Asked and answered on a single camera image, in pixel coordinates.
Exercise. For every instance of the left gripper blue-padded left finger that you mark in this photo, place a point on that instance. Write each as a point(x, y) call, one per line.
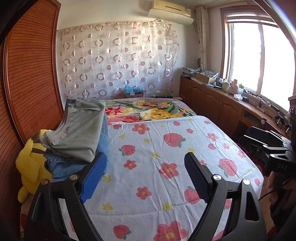
point(45, 220)

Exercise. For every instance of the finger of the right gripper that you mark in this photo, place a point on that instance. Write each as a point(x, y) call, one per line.
point(261, 132)
point(269, 145)

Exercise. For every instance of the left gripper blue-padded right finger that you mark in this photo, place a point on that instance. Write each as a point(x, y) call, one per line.
point(245, 220)

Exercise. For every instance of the grey-green pants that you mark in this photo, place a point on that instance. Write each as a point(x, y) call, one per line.
point(82, 132)

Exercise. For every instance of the right hand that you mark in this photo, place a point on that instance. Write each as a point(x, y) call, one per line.
point(271, 187)

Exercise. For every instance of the brown wooden cabinet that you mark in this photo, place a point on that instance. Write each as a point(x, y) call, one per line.
point(231, 116)

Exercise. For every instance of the folded blue jeans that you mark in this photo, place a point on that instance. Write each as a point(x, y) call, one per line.
point(62, 167)

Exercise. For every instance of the white pink bottle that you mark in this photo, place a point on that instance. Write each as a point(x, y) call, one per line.
point(234, 87)

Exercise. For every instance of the yellow plush toy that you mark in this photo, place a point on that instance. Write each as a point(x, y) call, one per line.
point(30, 163)

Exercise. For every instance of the cardboard box on cabinet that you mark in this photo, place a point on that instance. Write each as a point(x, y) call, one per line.
point(206, 77)

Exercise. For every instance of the white floral bed sheet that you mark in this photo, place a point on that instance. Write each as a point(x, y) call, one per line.
point(146, 193)

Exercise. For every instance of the colourful flower blanket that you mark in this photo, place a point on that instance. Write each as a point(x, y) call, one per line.
point(132, 110)

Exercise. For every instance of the wooden slatted wardrobe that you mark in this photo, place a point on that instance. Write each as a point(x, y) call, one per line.
point(30, 96)

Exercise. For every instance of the blue item on small box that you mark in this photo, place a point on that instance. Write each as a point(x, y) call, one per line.
point(133, 92)

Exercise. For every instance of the beige window curtain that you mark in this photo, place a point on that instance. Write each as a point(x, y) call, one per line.
point(203, 33)

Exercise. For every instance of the white air conditioner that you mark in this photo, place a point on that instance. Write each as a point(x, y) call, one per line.
point(172, 12)

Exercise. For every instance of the circle-patterned sheer curtain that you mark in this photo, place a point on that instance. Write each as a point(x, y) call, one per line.
point(99, 60)

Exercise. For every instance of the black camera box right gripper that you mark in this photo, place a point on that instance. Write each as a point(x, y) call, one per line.
point(292, 109)

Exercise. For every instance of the window with wooden frame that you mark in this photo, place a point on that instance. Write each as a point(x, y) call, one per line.
point(257, 54)

